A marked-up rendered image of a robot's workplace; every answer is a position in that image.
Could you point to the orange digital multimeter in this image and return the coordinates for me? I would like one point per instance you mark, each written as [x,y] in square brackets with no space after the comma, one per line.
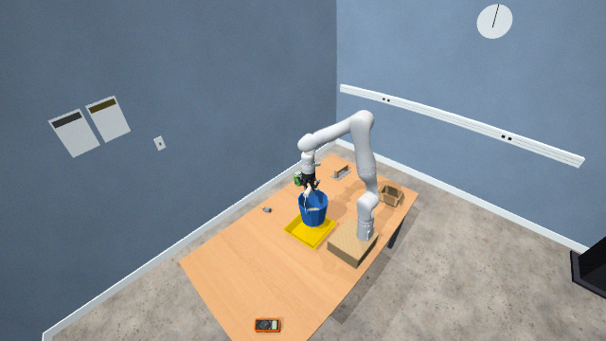
[267,325]

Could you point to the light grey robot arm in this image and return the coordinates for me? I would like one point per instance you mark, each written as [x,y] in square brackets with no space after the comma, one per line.
[359,125]

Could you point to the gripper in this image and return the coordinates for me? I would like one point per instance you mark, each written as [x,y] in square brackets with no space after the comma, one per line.
[306,178]

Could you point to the green and yellow drink can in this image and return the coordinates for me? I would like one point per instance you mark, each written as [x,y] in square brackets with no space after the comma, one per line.
[296,174]

